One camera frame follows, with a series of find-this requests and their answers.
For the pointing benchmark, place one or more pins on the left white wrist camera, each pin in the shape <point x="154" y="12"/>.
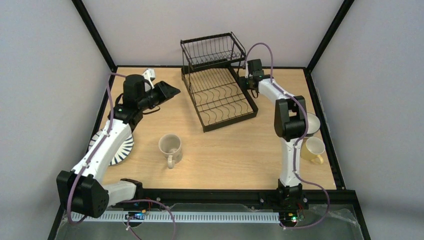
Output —
<point x="149" y="75"/>

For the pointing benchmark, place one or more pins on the yellow ceramic mug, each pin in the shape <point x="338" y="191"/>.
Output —
<point x="312" y="149"/>

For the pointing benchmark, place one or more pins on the white slotted cable duct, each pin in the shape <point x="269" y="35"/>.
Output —
<point x="188" y="217"/>

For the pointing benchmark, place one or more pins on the blue striped white plate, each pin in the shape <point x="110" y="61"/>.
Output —
<point x="123" y="151"/>

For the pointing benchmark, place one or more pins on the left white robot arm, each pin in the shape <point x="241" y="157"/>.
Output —
<point x="80" y="189"/>

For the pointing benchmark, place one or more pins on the seashell pattern ceramic mug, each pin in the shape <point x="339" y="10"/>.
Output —
<point x="171" y="147"/>

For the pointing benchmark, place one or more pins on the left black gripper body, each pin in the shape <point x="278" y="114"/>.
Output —
<point x="159" y="93"/>

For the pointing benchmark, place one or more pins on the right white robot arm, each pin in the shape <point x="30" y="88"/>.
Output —
<point x="290" y="125"/>

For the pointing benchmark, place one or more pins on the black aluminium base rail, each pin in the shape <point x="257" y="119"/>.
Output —
<point x="212" y="197"/>

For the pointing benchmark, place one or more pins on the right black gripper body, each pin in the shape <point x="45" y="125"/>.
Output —
<point x="244" y="81"/>

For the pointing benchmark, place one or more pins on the white bowl with dark rim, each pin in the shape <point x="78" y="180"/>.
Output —
<point x="314" y="124"/>

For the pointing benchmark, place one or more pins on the black wire dish rack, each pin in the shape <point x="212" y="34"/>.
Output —
<point x="210" y="73"/>

